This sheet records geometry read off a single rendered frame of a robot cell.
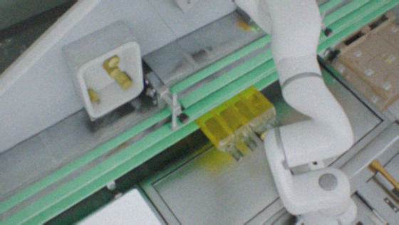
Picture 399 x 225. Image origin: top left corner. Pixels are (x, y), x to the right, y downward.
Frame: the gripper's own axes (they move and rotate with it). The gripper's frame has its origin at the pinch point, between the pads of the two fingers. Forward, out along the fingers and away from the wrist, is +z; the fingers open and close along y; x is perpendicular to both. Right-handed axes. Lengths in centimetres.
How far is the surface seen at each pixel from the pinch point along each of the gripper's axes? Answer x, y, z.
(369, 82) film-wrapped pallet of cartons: -239, -242, 148
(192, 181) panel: 33.5, -11.4, 3.8
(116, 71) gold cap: 48, 25, 25
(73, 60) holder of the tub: 57, 36, 22
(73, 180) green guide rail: 67, 7, 7
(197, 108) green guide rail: 27.3, 7.7, 18.2
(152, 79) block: 38.4, 17.5, 25.5
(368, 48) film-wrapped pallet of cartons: -270, -240, 196
